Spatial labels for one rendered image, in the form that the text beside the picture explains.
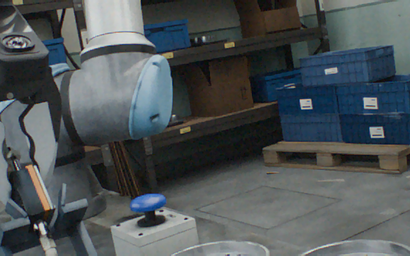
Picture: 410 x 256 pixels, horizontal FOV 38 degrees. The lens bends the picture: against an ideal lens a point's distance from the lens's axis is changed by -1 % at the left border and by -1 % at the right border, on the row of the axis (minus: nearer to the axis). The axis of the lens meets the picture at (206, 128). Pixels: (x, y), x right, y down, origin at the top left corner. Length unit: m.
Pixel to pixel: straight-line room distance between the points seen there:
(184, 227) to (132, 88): 0.27
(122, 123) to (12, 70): 0.40
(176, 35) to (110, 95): 3.64
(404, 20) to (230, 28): 1.47
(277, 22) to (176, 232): 4.40
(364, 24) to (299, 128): 1.20
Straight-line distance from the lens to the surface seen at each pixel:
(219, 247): 0.58
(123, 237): 0.66
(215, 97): 4.61
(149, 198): 0.65
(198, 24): 5.19
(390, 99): 4.12
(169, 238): 0.64
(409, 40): 5.08
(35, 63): 0.48
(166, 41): 4.43
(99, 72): 0.87
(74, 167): 0.92
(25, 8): 3.96
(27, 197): 0.56
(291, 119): 4.72
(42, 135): 0.58
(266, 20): 4.95
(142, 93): 0.84
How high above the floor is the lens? 1.03
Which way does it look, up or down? 8 degrees down
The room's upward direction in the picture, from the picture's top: 10 degrees counter-clockwise
